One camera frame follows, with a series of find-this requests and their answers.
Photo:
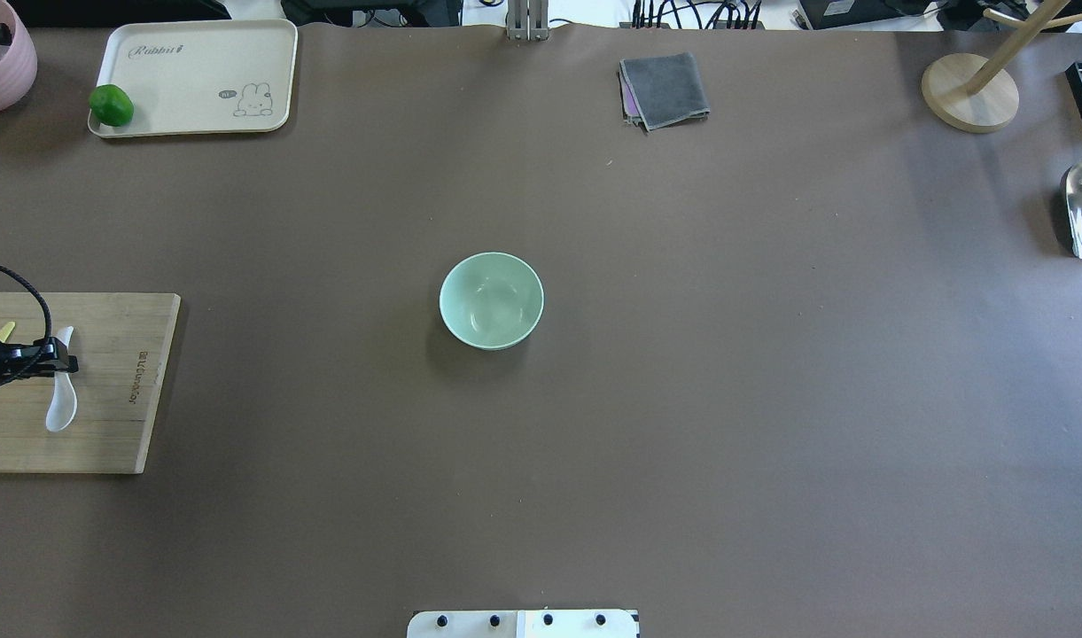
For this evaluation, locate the white ceramic spoon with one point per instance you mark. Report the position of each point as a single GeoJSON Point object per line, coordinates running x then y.
{"type": "Point", "coordinates": [62, 408]}

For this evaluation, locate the light green bowl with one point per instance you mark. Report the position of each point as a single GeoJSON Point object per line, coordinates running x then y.
{"type": "Point", "coordinates": [491, 300]}

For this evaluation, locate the pink ribbed bowl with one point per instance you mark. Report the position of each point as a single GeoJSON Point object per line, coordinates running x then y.
{"type": "Point", "coordinates": [18, 65]}

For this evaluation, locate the bamboo cutting board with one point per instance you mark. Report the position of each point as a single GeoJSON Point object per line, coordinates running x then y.
{"type": "Point", "coordinates": [122, 342]}

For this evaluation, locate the green lime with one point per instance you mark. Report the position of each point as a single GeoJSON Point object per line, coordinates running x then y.
{"type": "Point", "coordinates": [111, 106]}

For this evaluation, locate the cream rabbit tray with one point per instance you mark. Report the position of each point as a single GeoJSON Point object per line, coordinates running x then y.
{"type": "Point", "coordinates": [201, 77]}

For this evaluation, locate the grey folded cloth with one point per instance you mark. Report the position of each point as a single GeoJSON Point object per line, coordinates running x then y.
{"type": "Point", "coordinates": [659, 92]}

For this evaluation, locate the wooden mug tree stand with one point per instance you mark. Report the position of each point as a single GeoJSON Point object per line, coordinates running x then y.
{"type": "Point", "coordinates": [976, 94]}

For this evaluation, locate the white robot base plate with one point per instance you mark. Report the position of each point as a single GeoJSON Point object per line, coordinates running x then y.
{"type": "Point", "coordinates": [525, 623]}

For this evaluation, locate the aluminium frame post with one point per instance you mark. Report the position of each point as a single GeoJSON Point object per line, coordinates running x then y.
{"type": "Point", "coordinates": [527, 20]}

